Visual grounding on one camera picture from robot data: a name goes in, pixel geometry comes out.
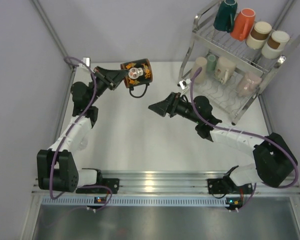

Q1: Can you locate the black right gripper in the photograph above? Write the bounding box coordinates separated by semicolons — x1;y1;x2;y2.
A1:
148;92;201;125

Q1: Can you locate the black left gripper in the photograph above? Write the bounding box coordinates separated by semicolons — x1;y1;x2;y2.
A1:
87;66;129;106

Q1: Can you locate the red skull mug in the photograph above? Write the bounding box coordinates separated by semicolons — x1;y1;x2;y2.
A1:
120;58;153;99

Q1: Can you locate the beige tumbler cup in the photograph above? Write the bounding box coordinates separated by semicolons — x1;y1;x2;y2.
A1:
190;56;208;84

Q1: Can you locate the light teal mug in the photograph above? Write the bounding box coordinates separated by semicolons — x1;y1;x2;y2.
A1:
206;54;217;73

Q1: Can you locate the green interior floral mug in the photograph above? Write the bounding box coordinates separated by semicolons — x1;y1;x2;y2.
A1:
214;56;237;85

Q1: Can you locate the pink purple mug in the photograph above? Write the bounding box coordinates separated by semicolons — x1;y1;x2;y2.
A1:
236;71;262;97

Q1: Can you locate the dark teal mug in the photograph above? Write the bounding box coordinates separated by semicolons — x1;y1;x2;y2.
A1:
213;0;238;33

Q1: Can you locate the orange mug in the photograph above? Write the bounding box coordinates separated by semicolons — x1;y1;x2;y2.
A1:
230;8;256;42

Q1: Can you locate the small brown white cup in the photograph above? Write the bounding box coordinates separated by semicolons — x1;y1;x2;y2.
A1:
246;21;272;50

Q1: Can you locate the steel lined paper cup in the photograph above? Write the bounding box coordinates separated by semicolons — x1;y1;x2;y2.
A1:
261;30;290;60

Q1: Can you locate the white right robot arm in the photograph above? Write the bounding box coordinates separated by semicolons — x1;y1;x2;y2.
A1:
148;92;298;195

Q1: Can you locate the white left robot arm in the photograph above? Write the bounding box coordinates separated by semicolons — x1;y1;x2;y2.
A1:
36;66;128;193

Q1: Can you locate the stainless steel dish rack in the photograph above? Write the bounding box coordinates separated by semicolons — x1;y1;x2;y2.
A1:
178;0;300;125

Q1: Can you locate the clear glass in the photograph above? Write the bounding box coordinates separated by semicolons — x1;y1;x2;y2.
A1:
78;137;89;151

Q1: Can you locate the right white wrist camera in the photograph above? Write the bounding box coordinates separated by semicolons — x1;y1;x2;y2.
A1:
177;78;192;90

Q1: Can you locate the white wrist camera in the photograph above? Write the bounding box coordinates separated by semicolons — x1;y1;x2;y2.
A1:
78;57;91;68
177;78;192;90

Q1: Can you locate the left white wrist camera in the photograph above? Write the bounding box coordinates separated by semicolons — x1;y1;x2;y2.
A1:
78;57;91;68

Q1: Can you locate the grey slotted cable duct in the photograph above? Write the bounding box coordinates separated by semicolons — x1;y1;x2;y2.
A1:
41;195;233;207

